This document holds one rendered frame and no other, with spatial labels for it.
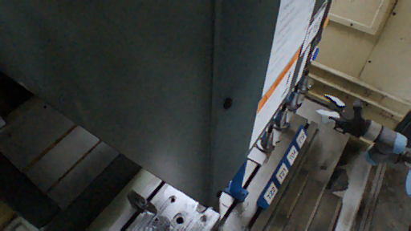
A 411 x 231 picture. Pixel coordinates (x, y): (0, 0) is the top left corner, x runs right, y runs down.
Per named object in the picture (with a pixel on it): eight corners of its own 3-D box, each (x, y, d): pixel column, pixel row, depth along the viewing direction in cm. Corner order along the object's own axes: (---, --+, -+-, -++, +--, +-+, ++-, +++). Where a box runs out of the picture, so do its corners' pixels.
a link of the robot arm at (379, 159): (388, 168, 113) (402, 156, 104) (363, 165, 114) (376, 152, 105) (385, 152, 117) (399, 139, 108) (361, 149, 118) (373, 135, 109)
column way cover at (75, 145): (139, 138, 136) (113, 48, 96) (63, 215, 111) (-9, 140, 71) (131, 133, 137) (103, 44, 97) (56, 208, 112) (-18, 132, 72)
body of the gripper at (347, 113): (331, 128, 112) (358, 142, 108) (339, 115, 105) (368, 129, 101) (336, 116, 116) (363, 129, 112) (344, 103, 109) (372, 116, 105)
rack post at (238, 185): (248, 192, 118) (259, 152, 95) (242, 202, 115) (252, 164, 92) (228, 180, 122) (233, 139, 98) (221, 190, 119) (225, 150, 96)
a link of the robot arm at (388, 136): (394, 160, 103) (407, 148, 96) (368, 147, 106) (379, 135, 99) (398, 144, 107) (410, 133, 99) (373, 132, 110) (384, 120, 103)
